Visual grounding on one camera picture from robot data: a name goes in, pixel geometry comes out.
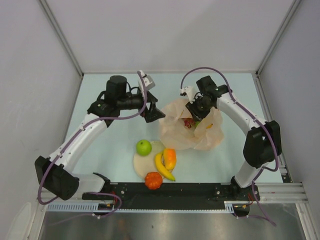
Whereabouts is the yellow fake banana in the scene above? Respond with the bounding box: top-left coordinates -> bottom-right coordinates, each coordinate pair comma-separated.
154,152 -> 176,182

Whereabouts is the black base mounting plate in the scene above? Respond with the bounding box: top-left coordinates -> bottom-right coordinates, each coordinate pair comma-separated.
82,180 -> 260,207

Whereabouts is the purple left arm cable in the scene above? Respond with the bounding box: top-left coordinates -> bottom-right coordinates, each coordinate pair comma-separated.
36,70 -> 148,226

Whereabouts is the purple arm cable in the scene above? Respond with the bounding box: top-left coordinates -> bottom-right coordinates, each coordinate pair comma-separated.
180,66 -> 280,227
36,70 -> 148,226

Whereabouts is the white slotted cable duct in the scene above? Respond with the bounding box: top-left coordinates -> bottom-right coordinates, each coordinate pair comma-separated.
46,201 -> 235,214

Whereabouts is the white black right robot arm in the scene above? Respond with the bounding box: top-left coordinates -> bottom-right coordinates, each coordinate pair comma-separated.
180,76 -> 282,201

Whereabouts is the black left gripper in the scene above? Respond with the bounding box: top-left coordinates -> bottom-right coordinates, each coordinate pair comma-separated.
117,89 -> 165,123

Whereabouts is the round cream green plate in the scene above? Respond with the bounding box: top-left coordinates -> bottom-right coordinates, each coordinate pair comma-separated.
133,141 -> 165,179

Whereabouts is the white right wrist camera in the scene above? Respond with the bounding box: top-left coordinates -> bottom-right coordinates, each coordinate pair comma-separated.
180,86 -> 197,104

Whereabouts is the aluminium frame rail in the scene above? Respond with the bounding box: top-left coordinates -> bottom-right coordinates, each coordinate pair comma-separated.
36,182 -> 308,203

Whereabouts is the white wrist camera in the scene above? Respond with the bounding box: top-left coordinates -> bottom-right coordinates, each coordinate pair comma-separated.
180,86 -> 197,104
137,70 -> 156,98

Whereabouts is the translucent peach plastic bag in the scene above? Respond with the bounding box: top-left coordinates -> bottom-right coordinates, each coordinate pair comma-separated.
159,98 -> 224,151

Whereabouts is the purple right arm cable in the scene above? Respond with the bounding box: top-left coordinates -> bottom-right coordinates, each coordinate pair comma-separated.
180,66 -> 280,227

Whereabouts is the orange yellow fake mango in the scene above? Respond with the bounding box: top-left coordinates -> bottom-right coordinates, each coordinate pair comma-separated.
163,148 -> 177,170

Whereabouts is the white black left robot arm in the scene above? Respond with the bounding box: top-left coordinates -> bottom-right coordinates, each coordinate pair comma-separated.
34,70 -> 165,205

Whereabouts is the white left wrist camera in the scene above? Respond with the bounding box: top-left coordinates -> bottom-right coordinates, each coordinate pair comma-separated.
137,70 -> 156,98

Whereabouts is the red fake grape bunch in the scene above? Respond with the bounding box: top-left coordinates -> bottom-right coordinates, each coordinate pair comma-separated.
183,118 -> 196,129

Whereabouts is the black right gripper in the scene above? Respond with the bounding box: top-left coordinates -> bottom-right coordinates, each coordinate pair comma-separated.
185,95 -> 213,123

